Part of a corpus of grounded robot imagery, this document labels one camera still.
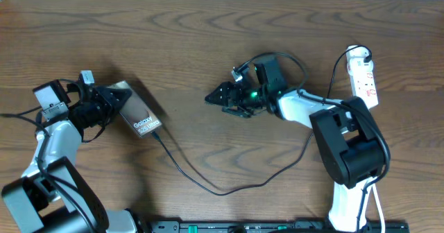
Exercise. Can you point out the white USB charger adapter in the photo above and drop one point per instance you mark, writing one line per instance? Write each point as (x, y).
(359, 56)

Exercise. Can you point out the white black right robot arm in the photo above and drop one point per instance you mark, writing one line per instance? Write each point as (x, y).
(352, 148)

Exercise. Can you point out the white power strip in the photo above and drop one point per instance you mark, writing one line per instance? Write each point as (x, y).
(363, 85)

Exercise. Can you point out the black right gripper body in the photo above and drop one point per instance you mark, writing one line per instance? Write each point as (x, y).
(252, 98)

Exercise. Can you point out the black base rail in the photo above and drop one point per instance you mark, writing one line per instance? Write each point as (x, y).
(251, 227)

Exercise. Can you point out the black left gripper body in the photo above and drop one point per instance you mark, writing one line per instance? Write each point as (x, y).
(91, 109)

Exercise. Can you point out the gold smartphone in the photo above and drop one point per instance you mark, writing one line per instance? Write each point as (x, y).
(137, 113)

